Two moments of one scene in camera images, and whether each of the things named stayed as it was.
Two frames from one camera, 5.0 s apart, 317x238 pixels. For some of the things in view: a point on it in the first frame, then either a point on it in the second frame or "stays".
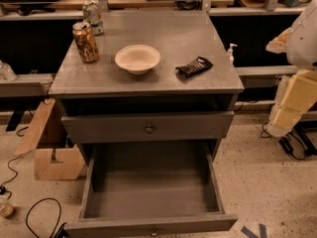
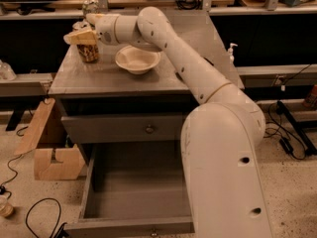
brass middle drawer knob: [154, 232] stays
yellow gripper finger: [279, 45] to [105, 25]
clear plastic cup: [6, 208] stays
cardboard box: [69, 161] stays
